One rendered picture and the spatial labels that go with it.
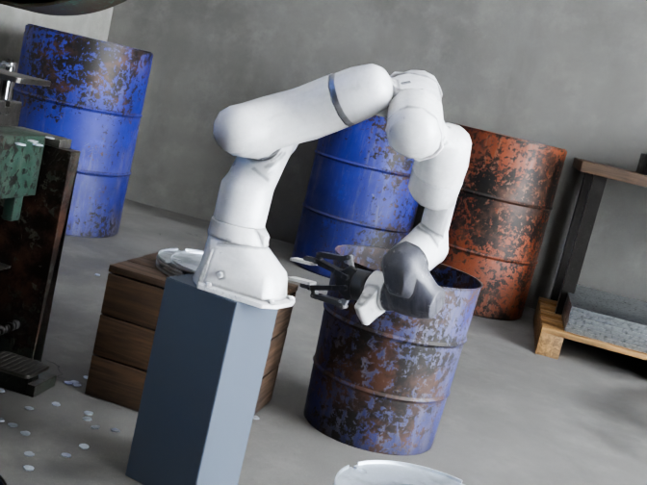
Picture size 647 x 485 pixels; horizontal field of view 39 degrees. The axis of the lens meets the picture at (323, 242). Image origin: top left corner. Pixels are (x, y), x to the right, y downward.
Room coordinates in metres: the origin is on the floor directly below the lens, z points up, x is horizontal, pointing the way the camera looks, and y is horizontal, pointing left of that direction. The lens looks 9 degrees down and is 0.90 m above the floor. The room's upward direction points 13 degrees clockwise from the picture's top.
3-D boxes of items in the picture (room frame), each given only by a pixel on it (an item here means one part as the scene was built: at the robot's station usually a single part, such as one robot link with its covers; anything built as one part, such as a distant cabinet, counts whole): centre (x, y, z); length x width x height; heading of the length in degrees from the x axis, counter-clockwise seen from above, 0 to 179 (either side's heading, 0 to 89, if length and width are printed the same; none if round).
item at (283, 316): (2.40, 0.28, 0.18); 0.40 x 0.38 x 0.35; 77
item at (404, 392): (2.52, -0.25, 0.24); 0.42 x 0.42 x 0.48
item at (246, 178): (1.94, 0.17, 0.71); 0.18 x 0.11 x 0.25; 158
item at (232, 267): (1.89, 0.14, 0.52); 0.22 x 0.19 x 0.14; 64
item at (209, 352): (1.91, 0.18, 0.23); 0.18 x 0.18 x 0.45; 64
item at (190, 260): (2.37, 0.23, 0.39); 0.29 x 0.29 x 0.01
